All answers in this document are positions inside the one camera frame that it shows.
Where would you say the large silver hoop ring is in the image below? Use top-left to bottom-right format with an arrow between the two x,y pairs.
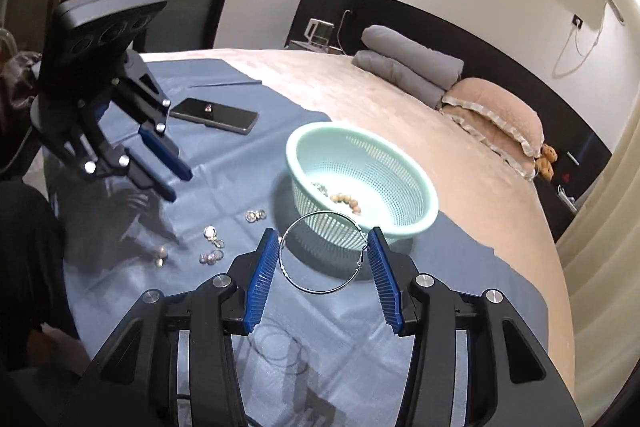
278,210 -> 372,296

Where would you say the silver ring charm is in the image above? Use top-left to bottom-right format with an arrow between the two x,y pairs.
245,209 -> 267,223

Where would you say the silver crystal earring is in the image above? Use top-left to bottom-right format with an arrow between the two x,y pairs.
203,225 -> 226,249

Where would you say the small silver earring pair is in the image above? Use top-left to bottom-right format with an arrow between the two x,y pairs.
198,249 -> 224,265

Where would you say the black smartphone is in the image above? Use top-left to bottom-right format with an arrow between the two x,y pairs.
169,98 -> 258,135

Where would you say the blue cloth mat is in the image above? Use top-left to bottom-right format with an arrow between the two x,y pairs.
44,60 -> 548,426

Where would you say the silver stud earring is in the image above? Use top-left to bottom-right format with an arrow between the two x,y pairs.
154,246 -> 168,268

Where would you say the mint green plastic basket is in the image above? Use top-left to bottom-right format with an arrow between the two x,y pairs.
285,122 -> 439,248

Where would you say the lower pink pillow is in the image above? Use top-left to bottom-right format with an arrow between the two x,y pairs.
440,105 -> 536,181

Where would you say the pink pillow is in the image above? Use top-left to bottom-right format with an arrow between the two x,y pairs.
442,77 -> 544,158
440,105 -> 536,181

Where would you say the white bedside device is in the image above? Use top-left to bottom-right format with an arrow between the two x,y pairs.
304,18 -> 335,48

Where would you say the brown teddy bear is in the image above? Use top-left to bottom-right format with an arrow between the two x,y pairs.
536,143 -> 559,182

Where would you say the cream curtain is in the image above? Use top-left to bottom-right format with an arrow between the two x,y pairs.
558,107 -> 639,426

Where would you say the upper pink pillow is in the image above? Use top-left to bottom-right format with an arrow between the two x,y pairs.
442,77 -> 544,158

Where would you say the lower grey folded blanket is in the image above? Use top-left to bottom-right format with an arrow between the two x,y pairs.
352,50 -> 445,108

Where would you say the grey folded blanket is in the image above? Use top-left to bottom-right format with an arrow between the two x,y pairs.
361,25 -> 464,91
352,50 -> 445,108

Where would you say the upper grey folded blanket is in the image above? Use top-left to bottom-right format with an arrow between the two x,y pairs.
361,25 -> 464,91

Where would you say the black headboard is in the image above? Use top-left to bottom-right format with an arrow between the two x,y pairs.
286,0 -> 612,241

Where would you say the thin black necklace cord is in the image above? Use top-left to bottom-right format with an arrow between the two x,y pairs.
246,321 -> 314,375

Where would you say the peach bead bracelet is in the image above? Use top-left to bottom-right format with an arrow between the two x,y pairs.
326,192 -> 364,216

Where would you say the left camera black housing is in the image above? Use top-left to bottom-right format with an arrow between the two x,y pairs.
38,0 -> 167,104

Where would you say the white charging cable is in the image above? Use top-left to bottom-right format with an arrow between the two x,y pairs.
551,13 -> 606,79

